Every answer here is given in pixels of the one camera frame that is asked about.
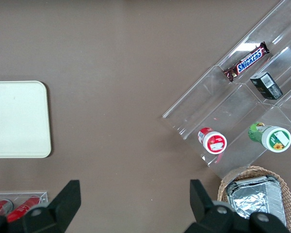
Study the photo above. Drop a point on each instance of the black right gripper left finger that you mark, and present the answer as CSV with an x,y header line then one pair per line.
x,y
58,213

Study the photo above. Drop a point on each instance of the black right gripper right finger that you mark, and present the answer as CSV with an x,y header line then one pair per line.
x,y
208,218

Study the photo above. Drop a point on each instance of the small light wicker basket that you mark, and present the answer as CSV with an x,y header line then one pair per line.
x,y
285,189

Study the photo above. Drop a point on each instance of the cream plastic tray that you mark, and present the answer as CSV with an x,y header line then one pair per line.
x,y
17,119

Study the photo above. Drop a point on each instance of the clear acrylic bottle rack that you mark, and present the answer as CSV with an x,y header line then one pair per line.
x,y
43,195

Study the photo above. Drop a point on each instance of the red cola bottle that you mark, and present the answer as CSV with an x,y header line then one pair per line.
x,y
23,208
1,206

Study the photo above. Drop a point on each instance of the aluminium foil container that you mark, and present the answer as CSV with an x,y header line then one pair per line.
x,y
254,196

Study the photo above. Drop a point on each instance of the red lidded yogurt cup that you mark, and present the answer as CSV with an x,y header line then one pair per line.
x,y
215,143

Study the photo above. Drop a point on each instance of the green lidded snack cup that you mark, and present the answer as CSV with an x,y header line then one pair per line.
x,y
276,139

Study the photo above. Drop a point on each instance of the clear acrylic stepped stand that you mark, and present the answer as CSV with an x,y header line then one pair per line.
x,y
208,97

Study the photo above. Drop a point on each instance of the small black carton box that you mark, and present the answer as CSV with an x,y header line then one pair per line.
x,y
266,86

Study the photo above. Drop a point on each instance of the Snickers chocolate bar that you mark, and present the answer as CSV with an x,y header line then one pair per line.
x,y
248,60

